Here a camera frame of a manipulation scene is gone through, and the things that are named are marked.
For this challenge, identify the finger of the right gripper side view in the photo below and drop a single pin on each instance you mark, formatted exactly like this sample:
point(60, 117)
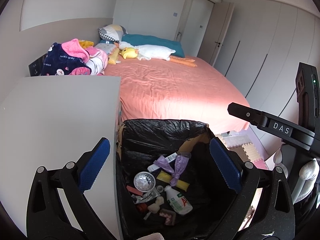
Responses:
point(253, 116)

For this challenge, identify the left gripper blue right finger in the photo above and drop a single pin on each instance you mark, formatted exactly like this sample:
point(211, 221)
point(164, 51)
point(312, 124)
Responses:
point(226, 166)

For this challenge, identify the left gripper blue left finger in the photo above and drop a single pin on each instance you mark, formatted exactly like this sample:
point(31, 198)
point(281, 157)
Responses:
point(90, 164)

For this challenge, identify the pink cardboard box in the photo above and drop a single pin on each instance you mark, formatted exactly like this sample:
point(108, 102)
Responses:
point(133, 190)

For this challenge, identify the purple plastic bag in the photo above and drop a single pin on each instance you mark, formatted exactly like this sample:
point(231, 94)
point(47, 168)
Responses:
point(180, 165)

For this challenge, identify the foil cup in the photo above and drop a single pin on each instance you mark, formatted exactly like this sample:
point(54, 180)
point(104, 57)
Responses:
point(144, 181)

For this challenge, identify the white AD milk bottle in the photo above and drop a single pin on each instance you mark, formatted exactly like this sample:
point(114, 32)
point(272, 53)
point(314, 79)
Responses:
point(177, 201)

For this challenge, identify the white thermometer box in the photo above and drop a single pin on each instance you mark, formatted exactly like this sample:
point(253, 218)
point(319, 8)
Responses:
point(164, 163)

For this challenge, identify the silver snack wrapper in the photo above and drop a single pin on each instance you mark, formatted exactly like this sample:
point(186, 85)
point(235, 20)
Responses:
point(146, 197)

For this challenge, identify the orange bottle cap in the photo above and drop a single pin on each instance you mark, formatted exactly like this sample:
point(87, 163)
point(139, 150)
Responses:
point(142, 207)

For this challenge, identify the yellow snack wrapper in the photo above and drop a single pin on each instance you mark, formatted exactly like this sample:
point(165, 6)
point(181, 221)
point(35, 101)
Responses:
point(167, 178)

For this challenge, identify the white cotton knot toy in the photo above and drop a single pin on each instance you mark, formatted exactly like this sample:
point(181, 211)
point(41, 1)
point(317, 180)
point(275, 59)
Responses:
point(155, 207)

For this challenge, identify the black lined trash box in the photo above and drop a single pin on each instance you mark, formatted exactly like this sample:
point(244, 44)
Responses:
point(217, 211)

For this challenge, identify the white gloved right hand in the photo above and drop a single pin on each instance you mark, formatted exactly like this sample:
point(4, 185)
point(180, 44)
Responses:
point(300, 168)

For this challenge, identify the foam floor mat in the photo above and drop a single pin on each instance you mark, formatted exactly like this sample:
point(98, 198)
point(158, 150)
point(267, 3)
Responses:
point(246, 150)

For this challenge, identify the pink bed sheet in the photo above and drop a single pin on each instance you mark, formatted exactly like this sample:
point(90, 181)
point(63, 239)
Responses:
point(159, 89)

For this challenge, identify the yellow long plush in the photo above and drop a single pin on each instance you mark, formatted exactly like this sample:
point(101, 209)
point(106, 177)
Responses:
point(113, 57)

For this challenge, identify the navy pink clothes pile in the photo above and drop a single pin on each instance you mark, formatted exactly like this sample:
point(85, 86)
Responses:
point(70, 58)

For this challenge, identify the yellow duck plush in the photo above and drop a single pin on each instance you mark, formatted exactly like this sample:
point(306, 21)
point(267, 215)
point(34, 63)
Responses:
point(129, 53)

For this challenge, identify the white door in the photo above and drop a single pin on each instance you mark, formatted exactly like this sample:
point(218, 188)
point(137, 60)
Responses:
point(192, 25)

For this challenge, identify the white goose plush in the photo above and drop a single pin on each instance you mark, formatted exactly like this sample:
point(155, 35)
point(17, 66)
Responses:
point(148, 52)

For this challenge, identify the patterned pillow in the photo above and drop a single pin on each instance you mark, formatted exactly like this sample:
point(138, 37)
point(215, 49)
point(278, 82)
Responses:
point(112, 33)

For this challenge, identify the black wall socket panel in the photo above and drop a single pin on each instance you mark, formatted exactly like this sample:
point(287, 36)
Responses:
point(35, 68)

